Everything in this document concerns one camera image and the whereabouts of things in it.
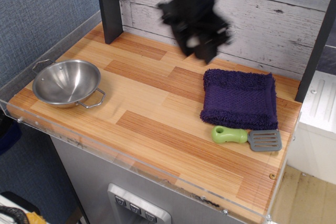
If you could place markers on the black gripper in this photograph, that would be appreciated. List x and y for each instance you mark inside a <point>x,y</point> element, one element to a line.
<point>190,20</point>

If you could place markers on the plush sushi roll toy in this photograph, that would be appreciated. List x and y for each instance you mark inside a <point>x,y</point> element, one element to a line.
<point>193,42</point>

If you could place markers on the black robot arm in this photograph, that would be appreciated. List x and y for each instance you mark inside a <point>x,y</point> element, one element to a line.
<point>196,27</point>

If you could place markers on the dark blue folded cloth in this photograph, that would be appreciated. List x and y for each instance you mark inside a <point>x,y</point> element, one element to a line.
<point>239,100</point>

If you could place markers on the white cabinet at right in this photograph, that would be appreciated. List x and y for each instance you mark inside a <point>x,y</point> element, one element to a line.
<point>312,150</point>

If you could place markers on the silver toy dispenser panel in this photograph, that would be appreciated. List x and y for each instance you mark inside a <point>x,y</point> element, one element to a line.
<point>130,208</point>

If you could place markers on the clear acrylic edge guard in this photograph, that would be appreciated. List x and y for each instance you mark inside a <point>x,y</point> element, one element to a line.
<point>149,123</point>

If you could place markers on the black and yellow bag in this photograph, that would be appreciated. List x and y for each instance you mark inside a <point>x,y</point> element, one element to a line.
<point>20,217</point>

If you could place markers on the dark grey left post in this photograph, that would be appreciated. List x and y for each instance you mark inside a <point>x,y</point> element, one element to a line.
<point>111,19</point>

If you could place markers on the dark grey post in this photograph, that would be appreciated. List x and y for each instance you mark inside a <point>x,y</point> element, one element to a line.
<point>317,51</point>
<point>111,19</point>

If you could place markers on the green handled grey spatula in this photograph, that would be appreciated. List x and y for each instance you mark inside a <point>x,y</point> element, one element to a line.
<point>259,140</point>

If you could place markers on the dark grey right post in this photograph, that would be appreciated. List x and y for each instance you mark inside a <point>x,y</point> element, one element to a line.
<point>317,51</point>

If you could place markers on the stainless steel bowl with handles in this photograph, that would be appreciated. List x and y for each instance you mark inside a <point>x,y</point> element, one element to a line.
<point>68,83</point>

